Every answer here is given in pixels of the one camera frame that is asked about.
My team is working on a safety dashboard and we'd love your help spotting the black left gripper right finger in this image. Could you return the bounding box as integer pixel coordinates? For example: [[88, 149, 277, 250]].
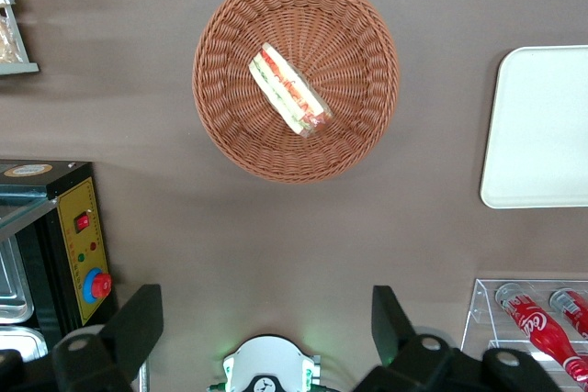
[[353, 285, 566, 392]]

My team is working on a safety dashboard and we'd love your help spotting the steel food pan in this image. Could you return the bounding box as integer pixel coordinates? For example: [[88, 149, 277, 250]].
[[0, 234, 34, 325], [0, 325, 50, 364]]

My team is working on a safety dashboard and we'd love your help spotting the black food warmer cabinet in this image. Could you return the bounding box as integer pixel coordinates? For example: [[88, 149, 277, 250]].
[[0, 160, 116, 356]]

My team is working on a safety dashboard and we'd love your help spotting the red cola bottle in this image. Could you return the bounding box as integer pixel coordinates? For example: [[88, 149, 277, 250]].
[[494, 282, 588, 384], [548, 287, 588, 341]]

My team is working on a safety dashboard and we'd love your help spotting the clear bag of snacks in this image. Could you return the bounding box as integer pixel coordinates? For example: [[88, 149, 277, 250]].
[[0, 13, 24, 65]]

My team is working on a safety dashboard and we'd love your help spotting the brown wicker basket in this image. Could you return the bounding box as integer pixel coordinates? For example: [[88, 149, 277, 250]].
[[191, 0, 401, 185]]

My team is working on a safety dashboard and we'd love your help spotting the clear acrylic bottle rack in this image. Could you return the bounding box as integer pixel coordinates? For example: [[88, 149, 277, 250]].
[[459, 277, 588, 386]]

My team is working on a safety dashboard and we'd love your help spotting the grey wire snack shelf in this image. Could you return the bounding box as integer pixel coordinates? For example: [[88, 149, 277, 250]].
[[0, 0, 41, 76]]

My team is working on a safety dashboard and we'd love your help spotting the sandwich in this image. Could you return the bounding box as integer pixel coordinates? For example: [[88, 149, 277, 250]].
[[247, 41, 334, 139]]

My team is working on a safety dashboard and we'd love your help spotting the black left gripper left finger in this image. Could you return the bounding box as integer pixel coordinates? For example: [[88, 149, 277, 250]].
[[0, 284, 164, 392]]

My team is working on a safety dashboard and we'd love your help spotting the cream plastic tray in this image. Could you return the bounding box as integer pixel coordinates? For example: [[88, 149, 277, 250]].
[[479, 44, 588, 210]]

